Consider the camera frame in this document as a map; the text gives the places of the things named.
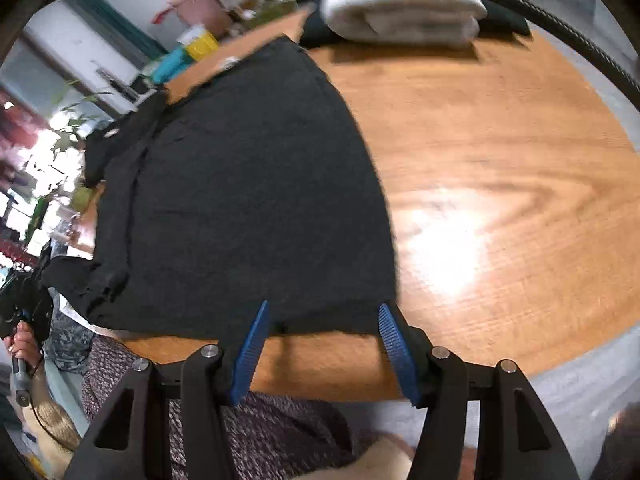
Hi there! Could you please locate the folded black garment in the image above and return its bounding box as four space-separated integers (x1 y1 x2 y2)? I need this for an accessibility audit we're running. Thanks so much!
298 0 532 50

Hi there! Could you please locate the left hand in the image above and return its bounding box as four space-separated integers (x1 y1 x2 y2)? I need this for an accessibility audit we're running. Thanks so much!
3 321 42 370

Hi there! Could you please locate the blue storage case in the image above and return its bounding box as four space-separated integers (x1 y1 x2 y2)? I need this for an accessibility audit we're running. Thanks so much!
151 48 195 84

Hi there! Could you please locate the yellow bag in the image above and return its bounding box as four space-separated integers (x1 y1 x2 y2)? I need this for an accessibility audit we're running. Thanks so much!
183 29 219 61

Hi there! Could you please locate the white garment tag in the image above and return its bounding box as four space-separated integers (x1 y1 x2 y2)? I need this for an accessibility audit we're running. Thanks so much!
217 56 240 72

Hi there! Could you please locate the potted green plant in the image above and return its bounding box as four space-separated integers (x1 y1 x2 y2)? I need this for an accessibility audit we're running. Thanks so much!
48 79 117 157

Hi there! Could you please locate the green cardboard box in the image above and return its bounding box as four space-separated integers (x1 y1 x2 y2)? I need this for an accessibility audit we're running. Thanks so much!
242 1 297 30

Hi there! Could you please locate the folded white towel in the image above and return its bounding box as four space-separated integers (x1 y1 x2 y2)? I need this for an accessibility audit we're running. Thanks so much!
320 0 487 48

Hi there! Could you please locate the black garment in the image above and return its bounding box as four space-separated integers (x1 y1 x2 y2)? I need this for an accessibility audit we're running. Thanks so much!
43 36 396 339
298 0 532 50

